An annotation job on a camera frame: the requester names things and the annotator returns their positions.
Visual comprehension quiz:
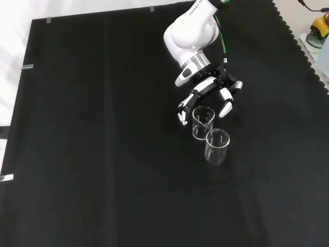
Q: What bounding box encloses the black bench cloth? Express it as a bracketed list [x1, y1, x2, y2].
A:
[0, 0, 329, 247]

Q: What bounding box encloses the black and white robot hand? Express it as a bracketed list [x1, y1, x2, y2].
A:
[176, 65, 244, 127]

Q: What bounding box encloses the yellow stop button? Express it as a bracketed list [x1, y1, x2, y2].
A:
[309, 11, 329, 39]

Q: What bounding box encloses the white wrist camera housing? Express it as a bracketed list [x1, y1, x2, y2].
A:
[174, 67, 196, 87]

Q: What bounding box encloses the pale board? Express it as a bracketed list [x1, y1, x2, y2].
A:
[298, 32, 329, 87]

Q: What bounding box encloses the grey blue box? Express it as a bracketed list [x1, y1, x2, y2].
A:
[315, 32, 329, 78]

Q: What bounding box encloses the coiled black cable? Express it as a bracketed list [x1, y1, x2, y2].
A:
[305, 32, 324, 49]

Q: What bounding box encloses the green cable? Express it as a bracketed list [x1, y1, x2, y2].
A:
[214, 0, 229, 64]

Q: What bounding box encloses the clear glass beaker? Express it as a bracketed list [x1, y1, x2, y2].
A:
[204, 128, 231, 165]
[192, 105, 215, 141]

